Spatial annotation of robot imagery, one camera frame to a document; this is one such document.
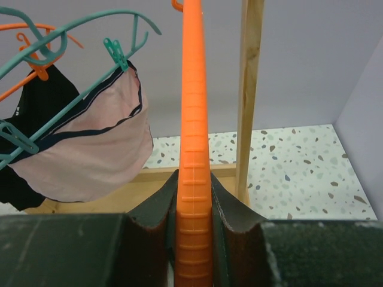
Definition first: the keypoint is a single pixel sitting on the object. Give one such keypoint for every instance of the teal hanger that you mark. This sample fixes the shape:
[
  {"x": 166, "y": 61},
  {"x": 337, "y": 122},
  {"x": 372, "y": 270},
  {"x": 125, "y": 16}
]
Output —
[{"x": 46, "y": 50}]

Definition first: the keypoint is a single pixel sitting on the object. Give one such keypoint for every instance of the wooden clothes rack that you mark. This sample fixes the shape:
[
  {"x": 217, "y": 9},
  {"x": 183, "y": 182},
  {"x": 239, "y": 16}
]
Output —
[{"x": 232, "y": 176}]

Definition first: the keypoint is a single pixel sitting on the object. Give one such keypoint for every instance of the orange clip on left hanger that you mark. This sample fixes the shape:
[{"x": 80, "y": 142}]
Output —
[{"x": 40, "y": 70}]

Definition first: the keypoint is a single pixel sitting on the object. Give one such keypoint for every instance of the pink underwear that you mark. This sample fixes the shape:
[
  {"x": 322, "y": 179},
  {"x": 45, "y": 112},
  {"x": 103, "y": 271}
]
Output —
[{"x": 97, "y": 147}]

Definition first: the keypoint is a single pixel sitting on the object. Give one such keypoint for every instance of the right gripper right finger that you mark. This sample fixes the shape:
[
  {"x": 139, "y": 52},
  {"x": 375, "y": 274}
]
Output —
[{"x": 250, "y": 250}]

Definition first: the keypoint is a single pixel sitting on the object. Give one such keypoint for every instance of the teal clip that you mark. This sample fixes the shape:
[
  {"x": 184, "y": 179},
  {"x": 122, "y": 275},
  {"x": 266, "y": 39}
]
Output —
[
  {"x": 115, "y": 51},
  {"x": 12, "y": 134}
]

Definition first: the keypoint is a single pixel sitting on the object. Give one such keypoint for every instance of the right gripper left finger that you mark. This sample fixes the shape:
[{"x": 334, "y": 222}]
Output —
[{"x": 93, "y": 249}]

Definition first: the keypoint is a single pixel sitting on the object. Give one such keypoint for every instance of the black underwear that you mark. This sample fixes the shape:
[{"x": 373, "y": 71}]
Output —
[{"x": 40, "y": 101}]

